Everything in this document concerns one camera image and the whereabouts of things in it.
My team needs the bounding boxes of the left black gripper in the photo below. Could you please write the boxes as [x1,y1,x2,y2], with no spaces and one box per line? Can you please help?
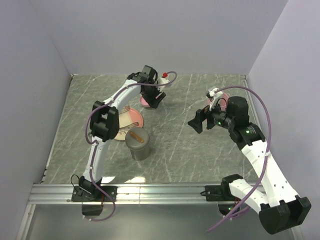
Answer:
[141,81,166,109]

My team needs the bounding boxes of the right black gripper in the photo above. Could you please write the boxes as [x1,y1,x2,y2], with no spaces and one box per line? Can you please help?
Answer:
[187,97,235,133]

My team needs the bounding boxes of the grey round lid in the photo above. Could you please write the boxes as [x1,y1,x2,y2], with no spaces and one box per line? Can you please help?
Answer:
[125,127,150,150]

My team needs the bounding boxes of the grey cylindrical container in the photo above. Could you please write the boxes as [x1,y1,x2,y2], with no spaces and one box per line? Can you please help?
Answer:
[128,145,151,161]

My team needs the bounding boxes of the metal serving tongs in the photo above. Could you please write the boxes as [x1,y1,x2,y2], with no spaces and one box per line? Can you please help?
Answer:
[119,105,140,132]

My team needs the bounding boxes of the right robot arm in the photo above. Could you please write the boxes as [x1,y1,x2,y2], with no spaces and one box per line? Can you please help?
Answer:
[188,96,312,235]

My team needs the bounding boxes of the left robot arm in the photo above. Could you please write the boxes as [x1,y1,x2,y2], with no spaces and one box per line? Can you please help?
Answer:
[72,65,171,202]

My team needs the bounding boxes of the pink round lid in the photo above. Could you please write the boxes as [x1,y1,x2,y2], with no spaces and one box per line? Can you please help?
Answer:
[139,96,151,108]

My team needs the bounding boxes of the pink and cream plate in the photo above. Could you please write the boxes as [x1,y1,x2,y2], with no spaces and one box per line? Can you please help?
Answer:
[114,106,144,141]

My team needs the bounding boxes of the pink cylindrical container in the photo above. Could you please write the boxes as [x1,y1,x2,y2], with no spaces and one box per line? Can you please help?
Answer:
[218,93,229,111]

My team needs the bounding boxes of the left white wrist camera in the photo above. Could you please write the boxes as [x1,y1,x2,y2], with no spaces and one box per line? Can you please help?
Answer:
[157,72,172,88]

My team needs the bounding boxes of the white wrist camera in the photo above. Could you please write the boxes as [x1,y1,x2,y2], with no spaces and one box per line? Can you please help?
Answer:
[157,72,172,88]
[206,86,224,110]

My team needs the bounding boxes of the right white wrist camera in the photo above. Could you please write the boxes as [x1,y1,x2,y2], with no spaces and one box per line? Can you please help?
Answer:
[206,86,224,110]

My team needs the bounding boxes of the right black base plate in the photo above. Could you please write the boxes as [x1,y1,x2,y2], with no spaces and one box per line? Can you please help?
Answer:
[200,185,240,202]

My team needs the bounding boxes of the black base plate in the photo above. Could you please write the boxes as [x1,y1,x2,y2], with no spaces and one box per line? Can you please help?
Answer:
[200,185,240,202]
[71,185,118,203]

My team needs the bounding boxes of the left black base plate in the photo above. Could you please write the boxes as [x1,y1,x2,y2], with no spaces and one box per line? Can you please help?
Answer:
[71,185,118,203]

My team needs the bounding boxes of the aluminium mounting rail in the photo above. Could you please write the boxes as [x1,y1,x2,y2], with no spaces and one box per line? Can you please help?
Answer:
[27,183,293,206]

